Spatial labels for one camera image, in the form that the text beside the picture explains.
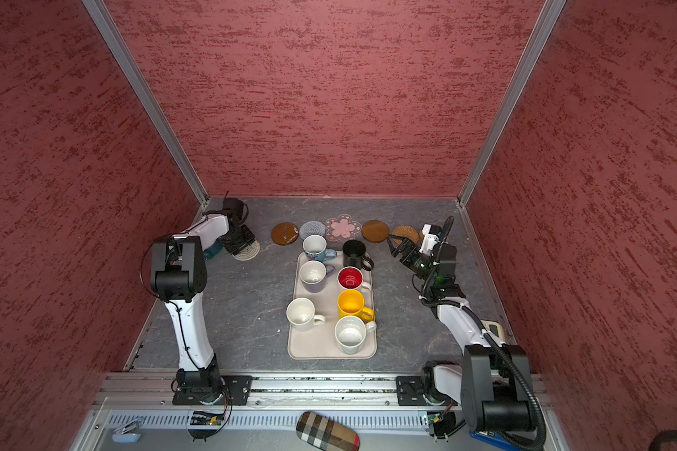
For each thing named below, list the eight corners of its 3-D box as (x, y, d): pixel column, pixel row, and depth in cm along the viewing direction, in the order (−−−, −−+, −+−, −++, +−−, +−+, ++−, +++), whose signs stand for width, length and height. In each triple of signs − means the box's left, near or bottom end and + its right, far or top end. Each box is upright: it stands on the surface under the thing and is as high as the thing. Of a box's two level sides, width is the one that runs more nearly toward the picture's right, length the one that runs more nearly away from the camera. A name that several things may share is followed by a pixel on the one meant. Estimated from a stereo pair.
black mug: (342, 272, 100) (342, 258, 93) (342, 254, 105) (342, 240, 98) (371, 272, 100) (373, 258, 93) (370, 254, 105) (372, 240, 98)
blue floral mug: (311, 272, 99) (308, 257, 91) (303, 253, 104) (300, 238, 97) (335, 263, 101) (334, 248, 94) (326, 245, 107) (325, 229, 99)
